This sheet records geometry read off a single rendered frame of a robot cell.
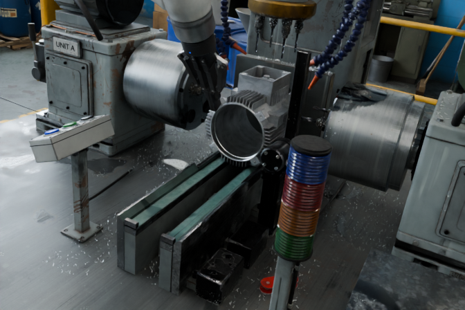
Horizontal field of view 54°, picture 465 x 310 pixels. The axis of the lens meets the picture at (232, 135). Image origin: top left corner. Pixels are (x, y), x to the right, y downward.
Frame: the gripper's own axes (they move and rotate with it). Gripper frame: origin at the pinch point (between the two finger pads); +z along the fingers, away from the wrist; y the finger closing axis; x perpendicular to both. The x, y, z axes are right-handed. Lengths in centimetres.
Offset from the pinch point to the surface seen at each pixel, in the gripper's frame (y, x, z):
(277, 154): -20.6, 8.4, 3.2
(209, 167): -1.1, 10.3, 15.5
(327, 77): -20.0, -26.4, 11.4
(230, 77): 76, -115, 120
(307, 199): -38, 31, -22
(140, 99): 27.4, -1.0, 10.9
